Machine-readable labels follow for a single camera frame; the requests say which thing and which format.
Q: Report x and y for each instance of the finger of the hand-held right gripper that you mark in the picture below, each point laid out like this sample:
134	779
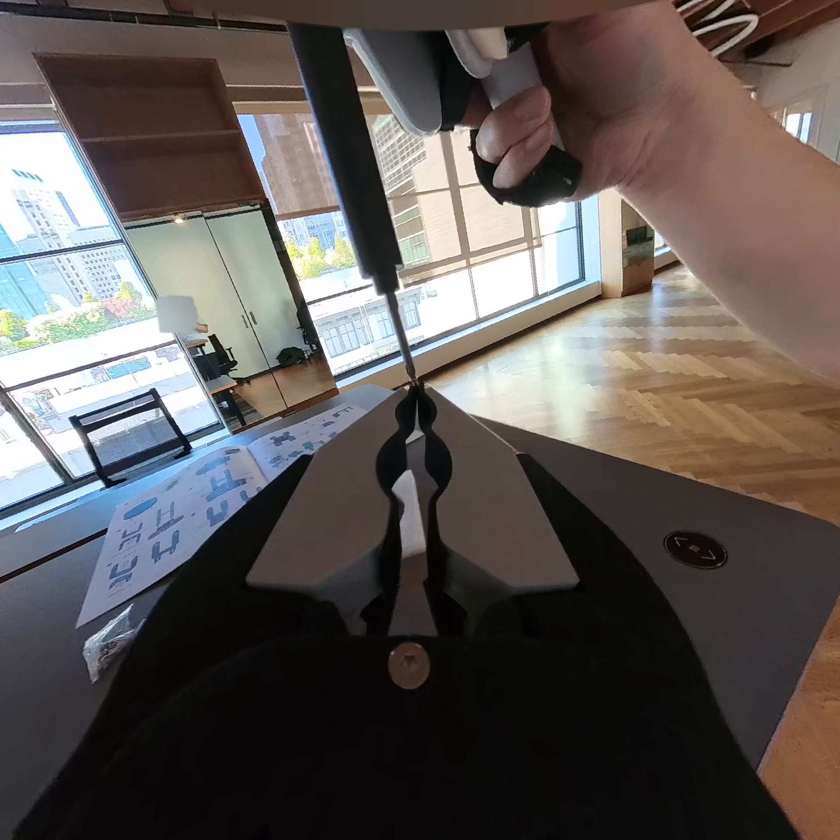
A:
407	72

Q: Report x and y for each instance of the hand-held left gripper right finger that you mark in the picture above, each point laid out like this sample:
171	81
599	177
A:
499	512

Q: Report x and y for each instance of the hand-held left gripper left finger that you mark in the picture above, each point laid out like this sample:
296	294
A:
328	512

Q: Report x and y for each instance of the black screwdriver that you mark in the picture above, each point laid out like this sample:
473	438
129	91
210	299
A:
341	131

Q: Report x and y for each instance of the person's right forearm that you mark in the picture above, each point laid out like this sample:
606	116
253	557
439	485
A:
754	216

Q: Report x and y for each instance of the round desk control button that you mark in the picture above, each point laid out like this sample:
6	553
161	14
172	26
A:
695	550

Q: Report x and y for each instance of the person's right hand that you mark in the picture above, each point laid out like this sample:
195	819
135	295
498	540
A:
623	85

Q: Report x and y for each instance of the printed instruction booklet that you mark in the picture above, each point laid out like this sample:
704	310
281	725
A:
184	499

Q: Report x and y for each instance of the large window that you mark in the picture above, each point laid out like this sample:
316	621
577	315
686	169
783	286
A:
499	262
59	295

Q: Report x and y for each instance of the clear bag of dark parts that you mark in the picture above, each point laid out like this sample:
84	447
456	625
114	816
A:
111	643

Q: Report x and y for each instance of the black frame chair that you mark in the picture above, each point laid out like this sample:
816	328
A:
118	407

